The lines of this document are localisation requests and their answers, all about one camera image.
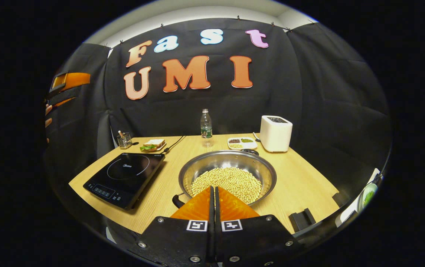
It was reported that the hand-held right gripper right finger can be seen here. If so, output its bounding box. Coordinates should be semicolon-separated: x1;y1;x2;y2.
215;186;305;267

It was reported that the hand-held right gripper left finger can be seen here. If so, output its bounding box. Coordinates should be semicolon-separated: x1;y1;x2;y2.
129;186;215;267

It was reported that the steel pot with black handles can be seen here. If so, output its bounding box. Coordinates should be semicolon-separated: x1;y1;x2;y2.
172;148;278;209

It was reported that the black induction cooktop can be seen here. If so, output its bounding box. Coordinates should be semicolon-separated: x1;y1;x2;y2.
83;152;166;211

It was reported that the large soybean heap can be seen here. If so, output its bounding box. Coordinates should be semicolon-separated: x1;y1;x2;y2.
191;167;263;205

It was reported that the white divided dish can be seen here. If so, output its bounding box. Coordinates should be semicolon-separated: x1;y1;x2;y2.
227;137;258;150

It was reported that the sandwich with lettuce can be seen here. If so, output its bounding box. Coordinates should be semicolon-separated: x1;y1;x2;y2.
140;139;167;152

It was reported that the white toaster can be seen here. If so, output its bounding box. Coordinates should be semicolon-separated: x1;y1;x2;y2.
260;115;293;153

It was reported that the clear plastic water bottle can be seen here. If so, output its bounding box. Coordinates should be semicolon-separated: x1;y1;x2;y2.
200;109;213;148

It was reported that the white and green object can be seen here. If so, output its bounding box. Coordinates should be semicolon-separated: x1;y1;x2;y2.
340;169;380;227

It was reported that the black backdrop cloth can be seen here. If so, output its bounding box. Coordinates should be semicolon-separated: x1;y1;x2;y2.
43;17;393;208

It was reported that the wire mesh holder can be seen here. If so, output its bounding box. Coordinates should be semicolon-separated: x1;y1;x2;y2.
117;132;133;149

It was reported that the black power cable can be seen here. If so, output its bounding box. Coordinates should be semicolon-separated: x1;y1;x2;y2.
162;136;185;154

